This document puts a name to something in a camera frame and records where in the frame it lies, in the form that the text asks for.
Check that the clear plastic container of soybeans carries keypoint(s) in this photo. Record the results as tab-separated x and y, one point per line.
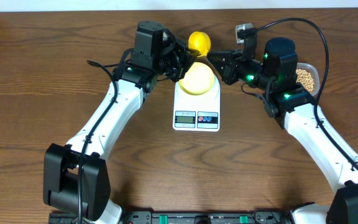
308	76

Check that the white digital kitchen scale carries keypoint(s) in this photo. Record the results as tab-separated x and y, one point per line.
197	112

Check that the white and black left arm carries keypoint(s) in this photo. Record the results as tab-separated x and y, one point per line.
75	175

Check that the yellow plastic measuring scoop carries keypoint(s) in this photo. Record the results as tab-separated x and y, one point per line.
201	42

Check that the pale yellow plastic bowl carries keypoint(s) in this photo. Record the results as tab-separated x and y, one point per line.
198	80

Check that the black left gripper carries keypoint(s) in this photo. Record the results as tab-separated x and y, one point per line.
183	58

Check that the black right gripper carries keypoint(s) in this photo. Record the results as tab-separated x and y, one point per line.
226	70

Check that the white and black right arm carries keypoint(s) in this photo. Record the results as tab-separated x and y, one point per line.
297	111

